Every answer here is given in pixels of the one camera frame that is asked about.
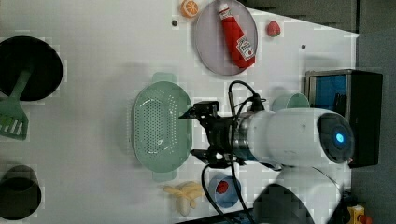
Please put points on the grey round plate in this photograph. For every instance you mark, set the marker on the grey round plate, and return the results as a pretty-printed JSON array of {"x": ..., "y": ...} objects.
[{"x": 209, "y": 37}]

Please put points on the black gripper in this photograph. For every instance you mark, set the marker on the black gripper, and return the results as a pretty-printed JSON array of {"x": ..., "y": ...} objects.
[{"x": 218, "y": 132}]

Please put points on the blue bowl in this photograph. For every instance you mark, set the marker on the blue bowl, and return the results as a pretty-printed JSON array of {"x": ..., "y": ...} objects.
[{"x": 229, "y": 198}]

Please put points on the orange slice toy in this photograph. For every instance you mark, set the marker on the orange slice toy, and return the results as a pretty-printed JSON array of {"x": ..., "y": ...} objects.
[{"x": 189, "y": 8}]

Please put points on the black toaster oven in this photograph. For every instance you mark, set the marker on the black toaster oven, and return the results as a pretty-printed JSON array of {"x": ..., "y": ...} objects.
[{"x": 356, "y": 95}]

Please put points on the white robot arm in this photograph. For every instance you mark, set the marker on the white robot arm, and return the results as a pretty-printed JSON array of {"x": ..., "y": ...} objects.
[{"x": 305, "y": 146}]

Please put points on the black round pan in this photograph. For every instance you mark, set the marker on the black round pan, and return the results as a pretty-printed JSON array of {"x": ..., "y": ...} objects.
[{"x": 16, "y": 54}]

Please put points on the green plastic cup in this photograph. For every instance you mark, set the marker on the green plastic cup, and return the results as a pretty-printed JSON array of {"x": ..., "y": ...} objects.
[{"x": 292, "y": 100}]

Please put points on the black cylinder cup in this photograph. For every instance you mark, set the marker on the black cylinder cup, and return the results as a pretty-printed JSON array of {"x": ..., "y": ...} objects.
[{"x": 20, "y": 193}]

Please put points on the green plastic strainer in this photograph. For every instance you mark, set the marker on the green plastic strainer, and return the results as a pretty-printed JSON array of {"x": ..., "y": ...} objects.
[{"x": 162, "y": 140}]

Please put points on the small red fruit toy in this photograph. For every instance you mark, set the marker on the small red fruit toy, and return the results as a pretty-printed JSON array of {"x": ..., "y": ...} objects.
[{"x": 222, "y": 187}]

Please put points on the yellow emergency stop button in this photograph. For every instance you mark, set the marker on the yellow emergency stop button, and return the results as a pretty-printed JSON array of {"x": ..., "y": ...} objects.
[{"x": 358, "y": 216}]

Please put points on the red strawberry toy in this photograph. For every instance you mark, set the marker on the red strawberry toy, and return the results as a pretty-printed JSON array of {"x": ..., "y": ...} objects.
[{"x": 273, "y": 29}]

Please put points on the red ketchup bottle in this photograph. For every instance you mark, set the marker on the red ketchup bottle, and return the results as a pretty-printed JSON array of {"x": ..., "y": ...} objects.
[{"x": 239, "y": 47}]

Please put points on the peeled banana toy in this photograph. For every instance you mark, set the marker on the peeled banana toy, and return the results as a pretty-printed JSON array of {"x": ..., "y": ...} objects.
[{"x": 185, "y": 194}]

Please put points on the green plastic spatula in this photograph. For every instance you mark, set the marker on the green plastic spatula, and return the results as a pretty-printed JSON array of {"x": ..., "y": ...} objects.
[{"x": 13, "y": 120}]

